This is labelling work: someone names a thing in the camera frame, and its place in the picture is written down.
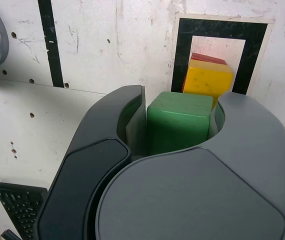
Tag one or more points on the black keyboard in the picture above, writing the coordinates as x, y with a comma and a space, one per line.
20, 207

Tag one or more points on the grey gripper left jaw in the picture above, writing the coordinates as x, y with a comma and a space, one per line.
82, 175

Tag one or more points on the yellow cube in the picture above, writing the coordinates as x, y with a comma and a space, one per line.
207, 80

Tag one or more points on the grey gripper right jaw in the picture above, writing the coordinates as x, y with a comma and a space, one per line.
195, 200

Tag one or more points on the red cube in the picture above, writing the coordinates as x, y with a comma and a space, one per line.
205, 57

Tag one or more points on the black tape square outline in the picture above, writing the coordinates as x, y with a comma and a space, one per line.
182, 50

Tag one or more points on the green cube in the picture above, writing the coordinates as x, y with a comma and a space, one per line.
177, 120

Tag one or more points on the black tape strip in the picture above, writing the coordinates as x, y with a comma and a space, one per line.
51, 50

